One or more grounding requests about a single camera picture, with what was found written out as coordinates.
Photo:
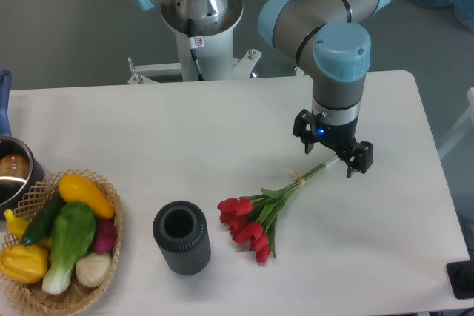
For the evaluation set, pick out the dark green cucumber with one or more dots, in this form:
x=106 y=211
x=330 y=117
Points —
x=41 y=225

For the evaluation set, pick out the white garlic bulb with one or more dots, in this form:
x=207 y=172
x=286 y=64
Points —
x=91 y=269

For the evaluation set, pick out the red tulip bouquet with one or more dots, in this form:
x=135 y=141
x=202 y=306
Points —
x=252 y=219

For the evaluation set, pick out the woven wicker basket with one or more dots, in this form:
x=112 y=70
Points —
x=30 y=299

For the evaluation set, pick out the dark grey ribbed vase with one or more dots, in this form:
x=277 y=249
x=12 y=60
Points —
x=181 y=233

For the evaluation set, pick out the yellow pepper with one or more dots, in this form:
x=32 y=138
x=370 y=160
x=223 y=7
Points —
x=17 y=226

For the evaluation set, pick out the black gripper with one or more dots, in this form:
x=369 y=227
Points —
x=358 y=156

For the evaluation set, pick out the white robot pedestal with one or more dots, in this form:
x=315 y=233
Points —
x=204 y=34

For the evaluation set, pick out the green bok choy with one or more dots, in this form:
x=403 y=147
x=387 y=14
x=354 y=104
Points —
x=73 y=232

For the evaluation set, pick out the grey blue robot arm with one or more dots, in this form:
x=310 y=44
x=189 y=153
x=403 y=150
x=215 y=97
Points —
x=324 y=38

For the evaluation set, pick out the small yellow pumpkin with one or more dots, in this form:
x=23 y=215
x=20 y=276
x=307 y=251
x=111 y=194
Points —
x=24 y=264

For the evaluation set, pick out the black device at edge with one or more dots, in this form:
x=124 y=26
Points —
x=461 y=279

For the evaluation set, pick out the blue handled saucepan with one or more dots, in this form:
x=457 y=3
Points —
x=19 y=168

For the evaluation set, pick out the pink radish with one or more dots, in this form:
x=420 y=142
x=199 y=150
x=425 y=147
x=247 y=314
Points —
x=105 y=238

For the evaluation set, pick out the yellow squash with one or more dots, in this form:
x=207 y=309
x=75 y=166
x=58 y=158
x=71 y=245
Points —
x=75 y=188

